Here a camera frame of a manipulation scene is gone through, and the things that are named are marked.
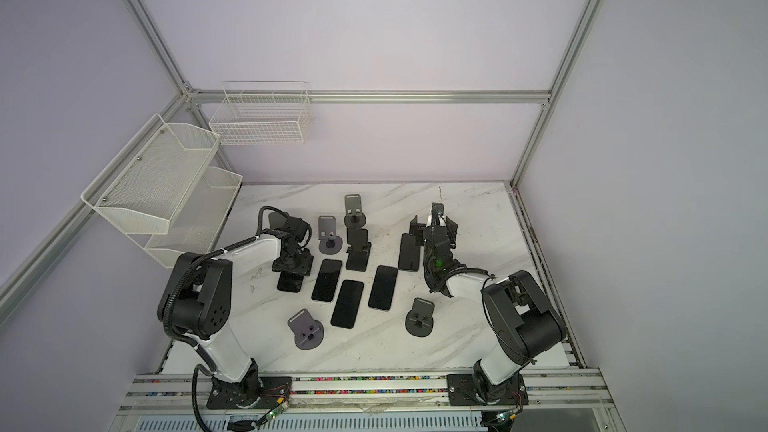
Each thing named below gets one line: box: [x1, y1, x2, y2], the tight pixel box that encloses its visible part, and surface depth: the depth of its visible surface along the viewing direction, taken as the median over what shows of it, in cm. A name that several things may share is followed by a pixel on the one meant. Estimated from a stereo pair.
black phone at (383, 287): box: [368, 265, 398, 311], surface depth 93 cm
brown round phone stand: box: [268, 212, 287, 229], surface depth 89 cm
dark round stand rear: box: [344, 194, 367, 229], surface depth 106 cm
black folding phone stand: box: [345, 227, 372, 272], surface depth 98 cm
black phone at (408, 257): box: [398, 233, 421, 272], surface depth 103 cm
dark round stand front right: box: [405, 297, 435, 338], surface depth 82 cm
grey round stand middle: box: [318, 215, 343, 255], surface depth 100 cm
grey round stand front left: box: [287, 309, 324, 350], surface depth 80 cm
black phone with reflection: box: [311, 259, 342, 302], surface depth 97 cm
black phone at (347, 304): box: [330, 279, 364, 329], surface depth 89 cm
